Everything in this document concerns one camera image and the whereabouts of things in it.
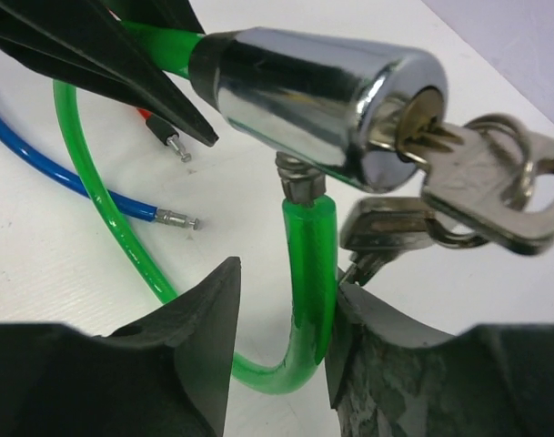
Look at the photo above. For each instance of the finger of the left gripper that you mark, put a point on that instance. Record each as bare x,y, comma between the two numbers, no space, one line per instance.
176,14
86,45

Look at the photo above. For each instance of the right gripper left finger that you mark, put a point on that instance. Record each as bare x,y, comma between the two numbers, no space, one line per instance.
166,374

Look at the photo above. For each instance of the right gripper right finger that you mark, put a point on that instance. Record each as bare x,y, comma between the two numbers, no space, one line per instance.
391,375

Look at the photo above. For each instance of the red cable lock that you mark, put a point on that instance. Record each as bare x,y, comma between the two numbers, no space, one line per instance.
165,133

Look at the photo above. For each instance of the green cable lock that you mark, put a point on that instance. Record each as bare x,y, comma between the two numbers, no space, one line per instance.
332,103

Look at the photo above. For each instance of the green lock keys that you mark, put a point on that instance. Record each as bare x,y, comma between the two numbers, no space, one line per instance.
479,179

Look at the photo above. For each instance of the blue cable lock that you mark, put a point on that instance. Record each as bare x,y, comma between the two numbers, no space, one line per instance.
68,179

